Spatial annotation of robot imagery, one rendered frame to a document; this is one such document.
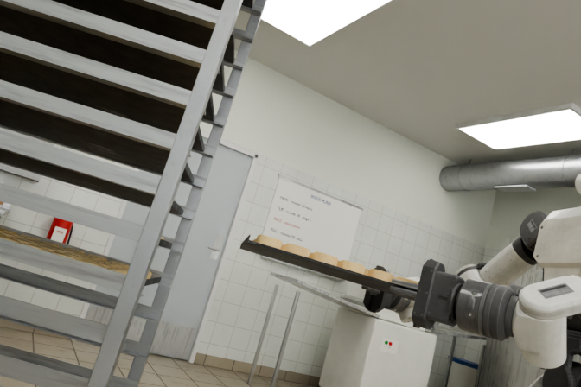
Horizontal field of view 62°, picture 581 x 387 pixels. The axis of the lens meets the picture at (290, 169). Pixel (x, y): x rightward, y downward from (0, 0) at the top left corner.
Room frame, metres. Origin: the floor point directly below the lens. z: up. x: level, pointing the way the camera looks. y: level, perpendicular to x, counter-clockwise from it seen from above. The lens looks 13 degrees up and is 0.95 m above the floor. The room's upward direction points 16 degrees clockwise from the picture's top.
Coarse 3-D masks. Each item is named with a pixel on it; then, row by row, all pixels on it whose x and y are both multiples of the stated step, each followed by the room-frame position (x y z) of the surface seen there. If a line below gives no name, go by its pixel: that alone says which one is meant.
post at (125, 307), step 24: (240, 0) 0.87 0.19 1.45; (216, 24) 0.86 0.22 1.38; (216, 48) 0.86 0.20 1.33; (216, 72) 0.88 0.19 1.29; (192, 96) 0.86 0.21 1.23; (192, 120) 0.86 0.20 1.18; (192, 144) 0.89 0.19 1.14; (168, 168) 0.86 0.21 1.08; (168, 192) 0.86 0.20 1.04; (144, 240) 0.86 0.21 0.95; (144, 264) 0.86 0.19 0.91; (120, 312) 0.86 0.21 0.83; (120, 336) 0.86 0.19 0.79; (96, 360) 0.86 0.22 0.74; (96, 384) 0.86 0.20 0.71
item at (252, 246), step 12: (264, 252) 1.12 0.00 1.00; (276, 252) 0.96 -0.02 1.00; (288, 252) 0.91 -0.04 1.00; (300, 264) 1.19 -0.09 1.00; (312, 264) 1.02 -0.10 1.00; (324, 264) 0.91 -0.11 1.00; (336, 276) 1.27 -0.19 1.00; (348, 276) 1.08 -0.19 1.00; (360, 276) 0.94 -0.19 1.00; (384, 288) 1.11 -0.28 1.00; (408, 288) 0.92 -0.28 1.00
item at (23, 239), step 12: (0, 228) 1.23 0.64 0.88; (12, 240) 0.98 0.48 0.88; (24, 240) 1.06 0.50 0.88; (36, 240) 1.18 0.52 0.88; (60, 252) 1.10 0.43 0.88; (72, 252) 1.17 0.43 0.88; (84, 252) 1.25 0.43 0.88; (96, 264) 0.99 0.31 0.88; (108, 264) 1.08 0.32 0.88; (120, 264) 1.20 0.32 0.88
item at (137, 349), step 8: (8, 320) 1.27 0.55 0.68; (16, 320) 1.28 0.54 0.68; (40, 328) 1.27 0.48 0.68; (48, 328) 1.30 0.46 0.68; (64, 336) 1.28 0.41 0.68; (72, 336) 1.29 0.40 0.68; (96, 344) 1.28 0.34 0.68; (128, 344) 1.31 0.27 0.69; (136, 344) 1.31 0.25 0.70; (144, 344) 1.31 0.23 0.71; (128, 352) 1.29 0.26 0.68; (136, 352) 1.31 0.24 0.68; (144, 352) 1.31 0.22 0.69
